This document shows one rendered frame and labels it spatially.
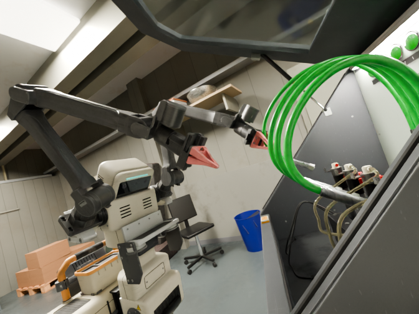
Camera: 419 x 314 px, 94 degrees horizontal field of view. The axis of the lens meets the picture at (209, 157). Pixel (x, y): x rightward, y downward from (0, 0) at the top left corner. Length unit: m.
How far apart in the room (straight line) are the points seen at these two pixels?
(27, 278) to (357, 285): 5.41
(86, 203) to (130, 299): 0.47
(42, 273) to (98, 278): 3.90
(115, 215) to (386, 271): 0.82
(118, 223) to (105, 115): 0.47
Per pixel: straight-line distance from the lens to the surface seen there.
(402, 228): 0.31
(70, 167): 0.78
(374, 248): 0.30
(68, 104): 0.72
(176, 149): 0.53
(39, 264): 5.10
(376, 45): 0.86
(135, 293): 1.00
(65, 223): 0.87
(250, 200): 3.12
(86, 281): 1.27
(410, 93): 0.53
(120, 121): 0.60
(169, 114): 0.54
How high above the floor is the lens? 1.21
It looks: 4 degrees up
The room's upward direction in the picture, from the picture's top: 17 degrees counter-clockwise
